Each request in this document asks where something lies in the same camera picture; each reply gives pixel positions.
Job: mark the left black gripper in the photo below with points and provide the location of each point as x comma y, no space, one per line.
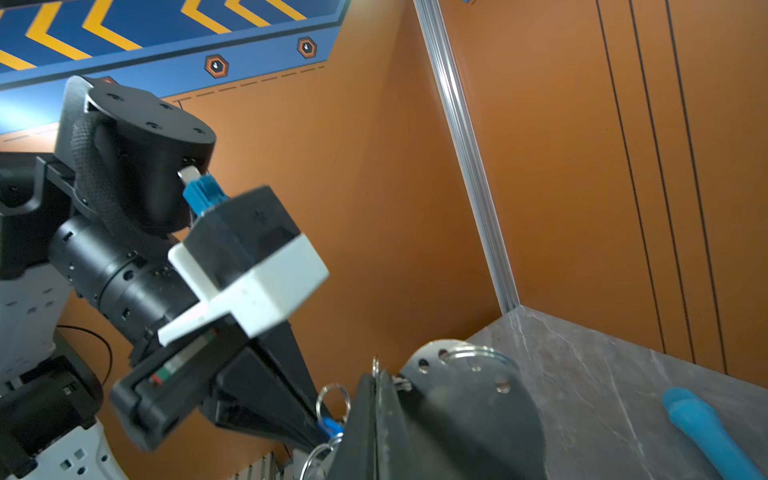
260,387

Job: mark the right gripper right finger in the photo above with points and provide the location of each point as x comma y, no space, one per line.
395,458

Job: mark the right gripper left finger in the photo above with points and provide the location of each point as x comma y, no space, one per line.
356,456

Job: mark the blue key fob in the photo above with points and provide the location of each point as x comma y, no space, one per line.
331,427

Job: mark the silver split key rings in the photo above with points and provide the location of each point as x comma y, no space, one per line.
330,420

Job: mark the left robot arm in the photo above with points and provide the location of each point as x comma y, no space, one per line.
128,276

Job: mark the blue toy microphone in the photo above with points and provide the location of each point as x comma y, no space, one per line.
702,425

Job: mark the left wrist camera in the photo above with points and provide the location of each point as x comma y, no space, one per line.
243,257

